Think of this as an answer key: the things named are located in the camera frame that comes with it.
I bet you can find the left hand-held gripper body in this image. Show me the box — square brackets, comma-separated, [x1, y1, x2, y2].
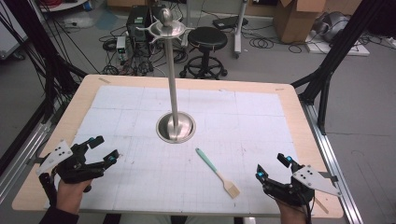
[35, 139, 106, 185]

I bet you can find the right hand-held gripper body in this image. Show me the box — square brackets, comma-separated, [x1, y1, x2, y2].
[262, 164, 343, 207]

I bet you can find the person's left hand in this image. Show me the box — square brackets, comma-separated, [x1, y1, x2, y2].
[55, 177, 93, 216]

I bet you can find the person's right hand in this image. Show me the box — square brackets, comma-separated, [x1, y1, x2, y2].
[275, 198, 309, 224]

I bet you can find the white grid mat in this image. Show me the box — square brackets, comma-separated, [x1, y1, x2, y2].
[43, 84, 307, 217]

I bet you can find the small grey power supply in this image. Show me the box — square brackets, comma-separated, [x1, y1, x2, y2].
[116, 35, 128, 62]

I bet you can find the steel utensil hanging stand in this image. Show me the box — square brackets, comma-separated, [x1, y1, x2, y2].
[135, 7, 197, 145]

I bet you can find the white flat board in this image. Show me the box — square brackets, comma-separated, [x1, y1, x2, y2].
[304, 30, 371, 58]

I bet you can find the black computer tower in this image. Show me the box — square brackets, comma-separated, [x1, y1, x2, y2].
[125, 4, 168, 45]

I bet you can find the black round stool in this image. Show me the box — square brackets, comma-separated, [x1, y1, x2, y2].
[178, 25, 229, 80]

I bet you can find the white stand pole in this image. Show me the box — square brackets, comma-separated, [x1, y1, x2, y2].
[233, 0, 249, 60]

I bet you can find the brown cardboard box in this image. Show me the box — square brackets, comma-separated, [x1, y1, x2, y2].
[273, 0, 328, 45]

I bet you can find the grey rounded machine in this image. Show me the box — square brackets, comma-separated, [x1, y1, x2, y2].
[313, 10, 351, 43]

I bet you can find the flat black device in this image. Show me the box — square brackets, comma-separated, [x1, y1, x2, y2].
[212, 15, 249, 31]

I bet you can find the aluminium rail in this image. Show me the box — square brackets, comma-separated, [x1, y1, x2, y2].
[301, 101, 364, 224]
[0, 119, 54, 204]

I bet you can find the teal handled spatula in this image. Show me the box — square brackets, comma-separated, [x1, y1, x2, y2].
[194, 147, 241, 200]

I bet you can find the tangle of black floor cables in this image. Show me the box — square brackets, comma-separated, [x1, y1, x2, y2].
[98, 24, 190, 77]

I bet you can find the black frame post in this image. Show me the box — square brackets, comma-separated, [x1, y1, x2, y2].
[290, 0, 387, 136]
[3, 0, 89, 124]

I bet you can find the black coiled floor cable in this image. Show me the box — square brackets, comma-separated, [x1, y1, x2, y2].
[247, 35, 276, 50]

